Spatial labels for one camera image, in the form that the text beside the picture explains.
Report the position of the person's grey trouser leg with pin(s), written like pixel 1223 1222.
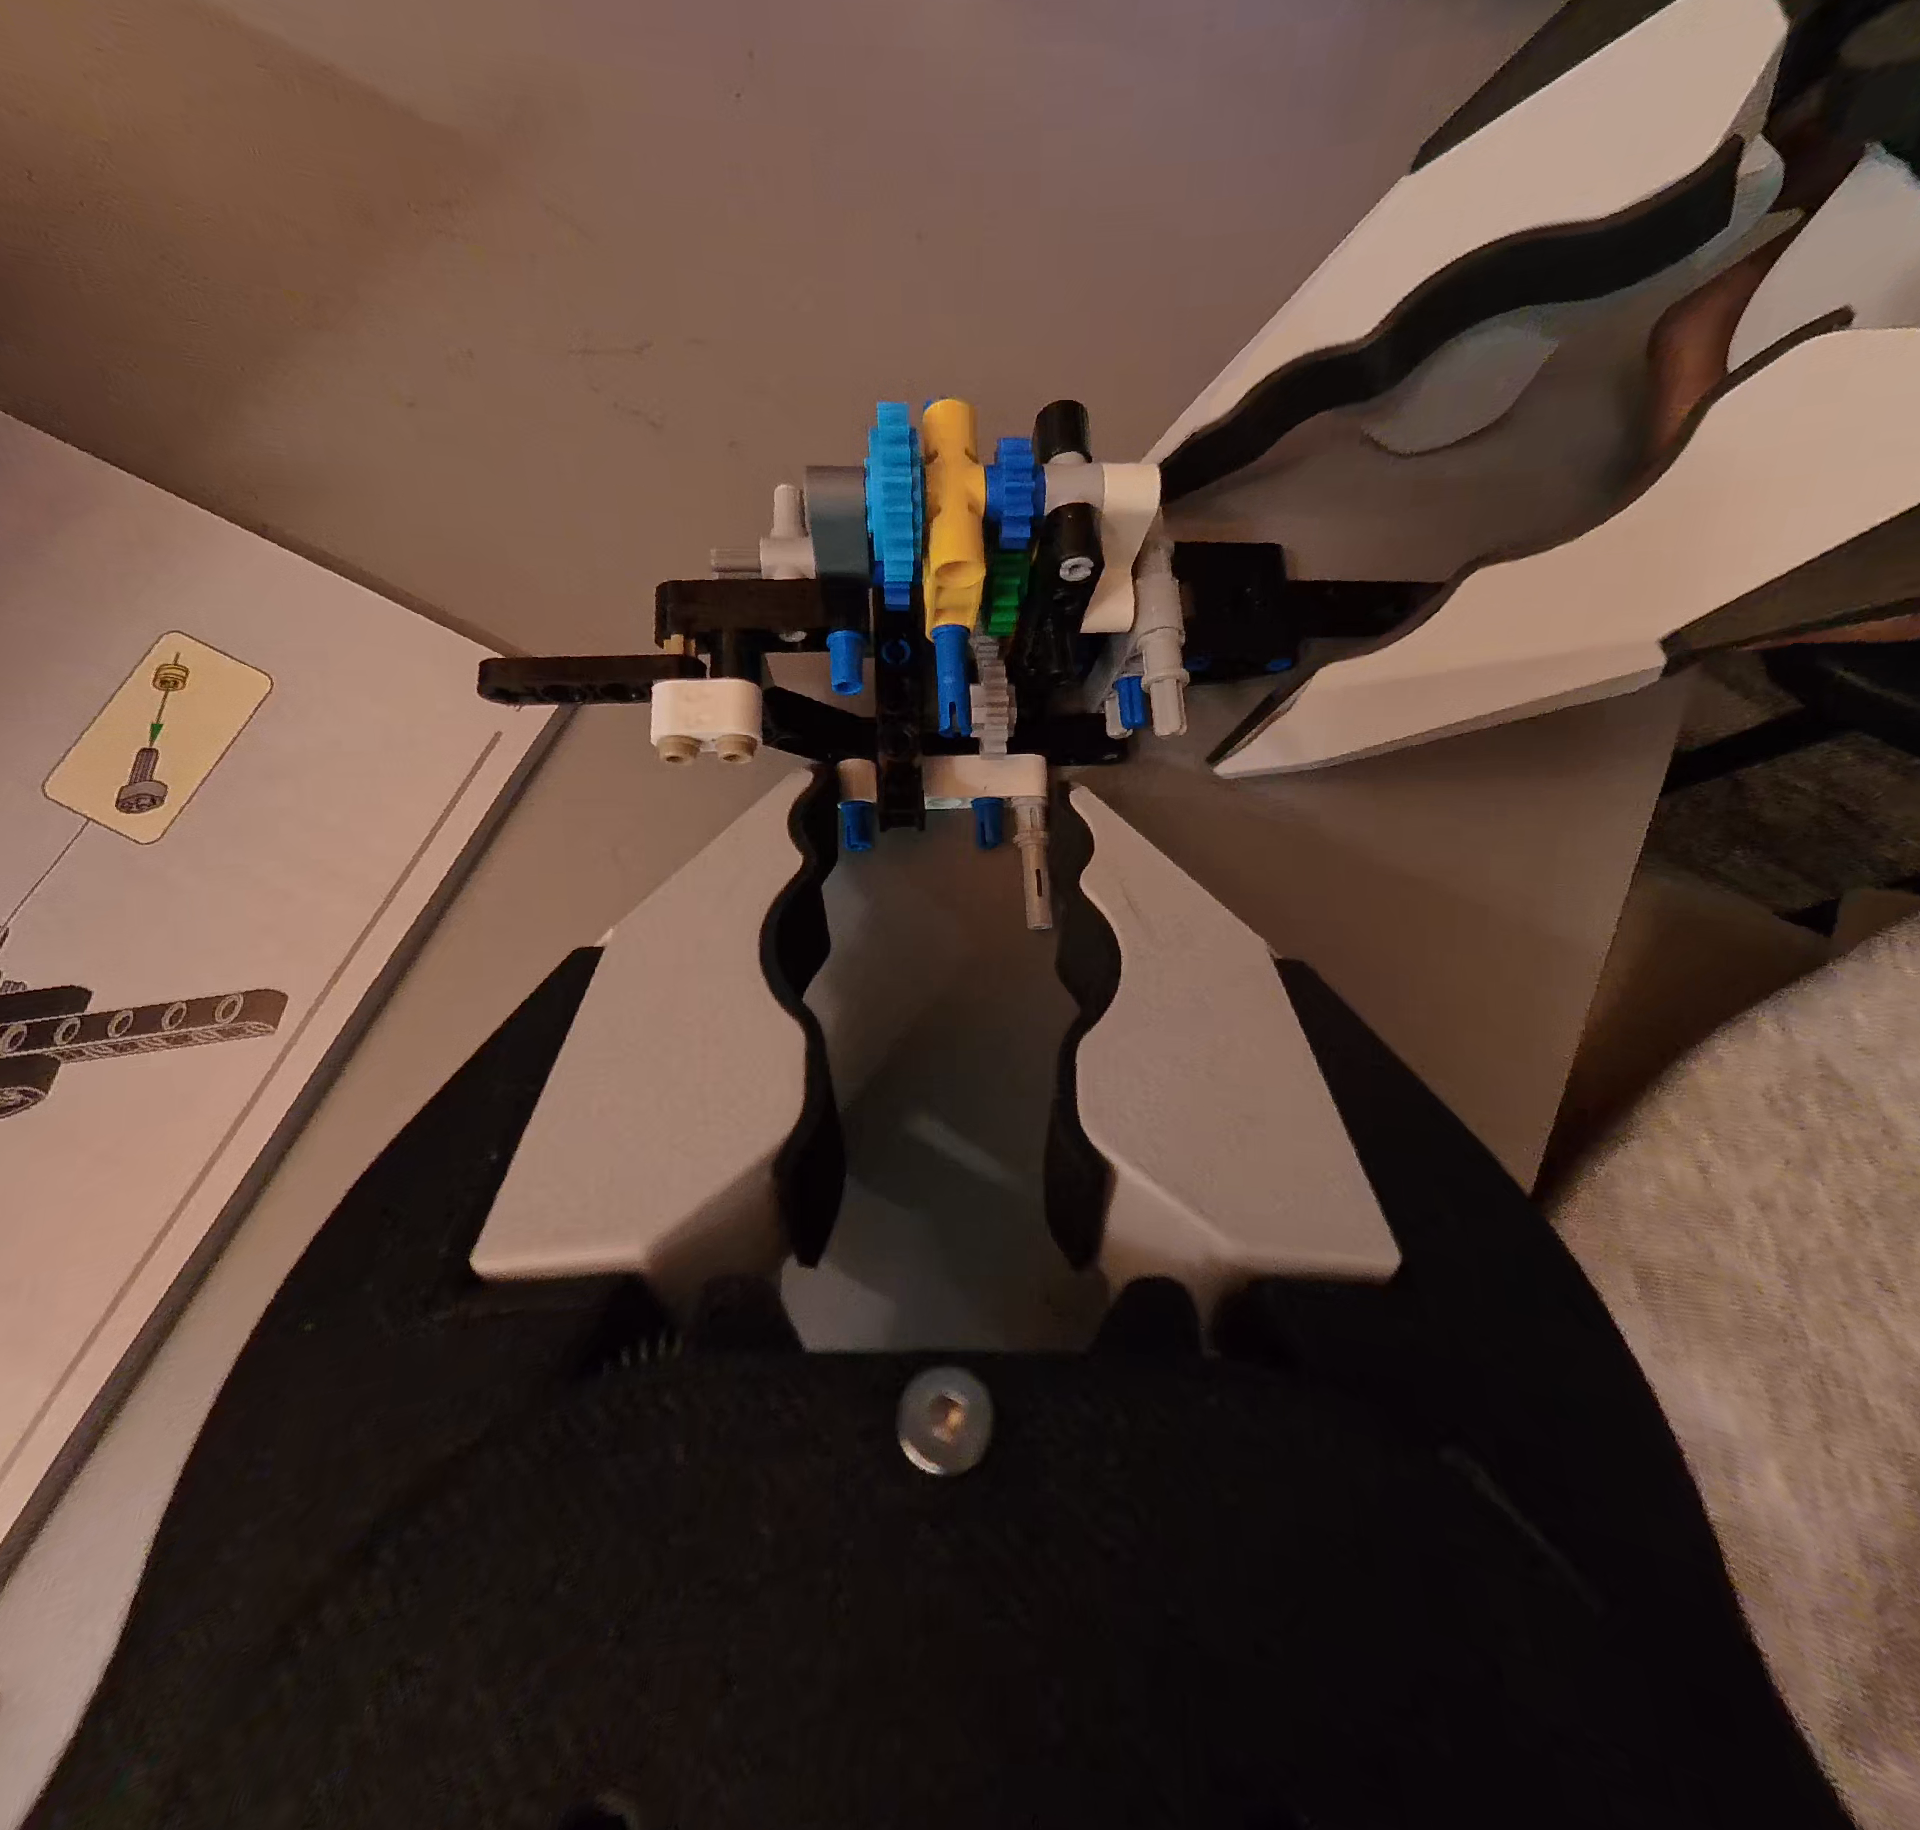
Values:
pixel 1771 1335

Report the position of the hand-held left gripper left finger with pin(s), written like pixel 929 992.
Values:
pixel 645 1080

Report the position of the lego instruction booklet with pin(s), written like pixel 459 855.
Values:
pixel 225 870

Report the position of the multicoloured lego gear assembly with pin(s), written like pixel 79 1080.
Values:
pixel 960 570

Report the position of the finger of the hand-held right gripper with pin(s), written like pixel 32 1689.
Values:
pixel 1650 540
pixel 1500 195

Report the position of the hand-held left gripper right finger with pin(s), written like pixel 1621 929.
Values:
pixel 1231 1080

